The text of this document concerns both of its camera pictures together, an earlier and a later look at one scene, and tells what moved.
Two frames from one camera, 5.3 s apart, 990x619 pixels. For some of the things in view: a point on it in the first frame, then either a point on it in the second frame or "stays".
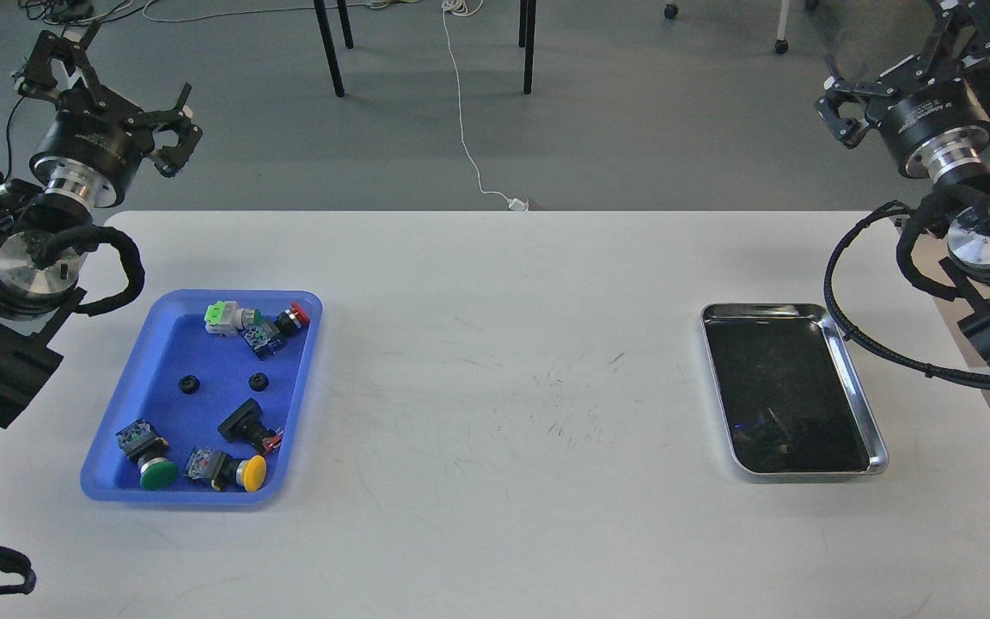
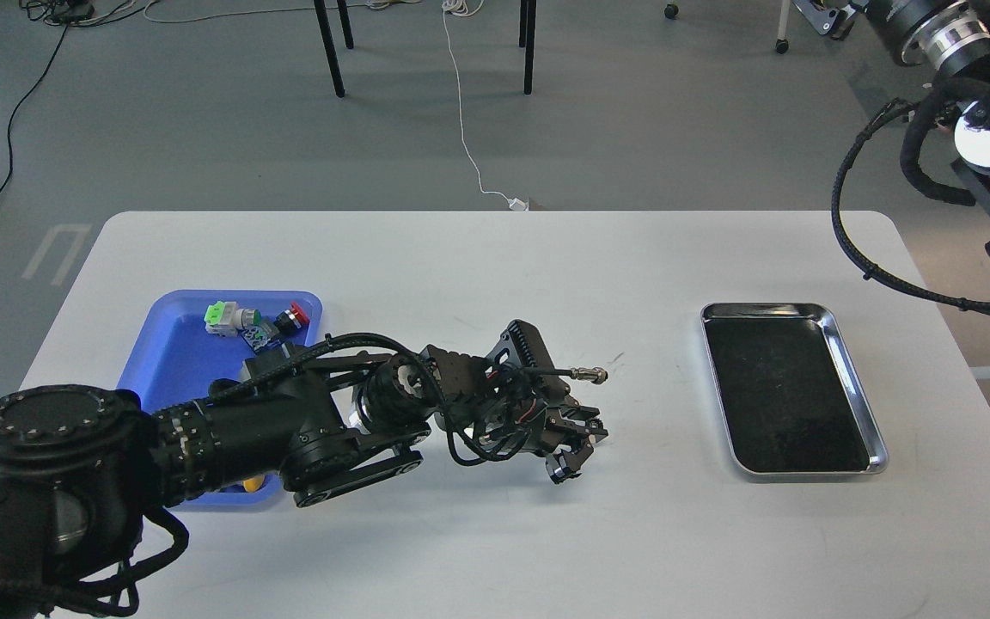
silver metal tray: (787, 396) stays
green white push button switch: (225, 318) stays
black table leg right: (527, 35) stays
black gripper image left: (95, 143) -> (503, 407)
